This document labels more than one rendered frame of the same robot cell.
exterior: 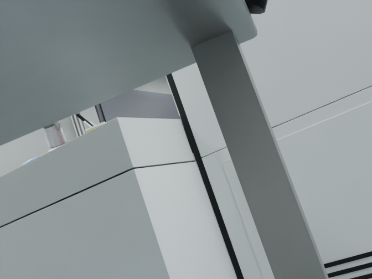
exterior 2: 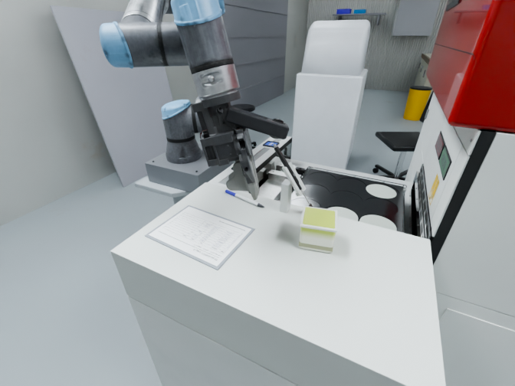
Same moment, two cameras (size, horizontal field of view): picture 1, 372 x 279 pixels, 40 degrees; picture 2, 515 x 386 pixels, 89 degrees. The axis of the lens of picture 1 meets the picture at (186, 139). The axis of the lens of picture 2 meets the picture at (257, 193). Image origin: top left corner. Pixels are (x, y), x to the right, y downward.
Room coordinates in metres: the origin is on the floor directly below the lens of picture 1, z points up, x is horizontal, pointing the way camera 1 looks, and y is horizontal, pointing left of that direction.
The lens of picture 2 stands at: (1.22, 0.40, 1.36)
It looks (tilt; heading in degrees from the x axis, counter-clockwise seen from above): 31 degrees down; 359
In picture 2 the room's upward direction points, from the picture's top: straight up
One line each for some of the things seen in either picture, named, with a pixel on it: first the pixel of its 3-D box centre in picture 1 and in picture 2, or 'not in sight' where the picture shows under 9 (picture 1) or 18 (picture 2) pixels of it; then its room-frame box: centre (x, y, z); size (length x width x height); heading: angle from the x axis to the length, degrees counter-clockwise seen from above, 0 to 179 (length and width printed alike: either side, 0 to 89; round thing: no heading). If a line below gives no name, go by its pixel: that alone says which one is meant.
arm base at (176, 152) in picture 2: not in sight; (182, 145); (2.30, 0.69, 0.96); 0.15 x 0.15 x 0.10
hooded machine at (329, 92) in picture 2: not in sight; (330, 99); (4.32, -0.52, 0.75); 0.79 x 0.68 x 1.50; 153
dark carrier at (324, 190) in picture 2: not in sight; (346, 198); (1.96, 0.09, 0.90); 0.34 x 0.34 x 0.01; 62
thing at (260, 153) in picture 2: not in sight; (257, 171); (2.18, 0.38, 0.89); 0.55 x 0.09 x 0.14; 152
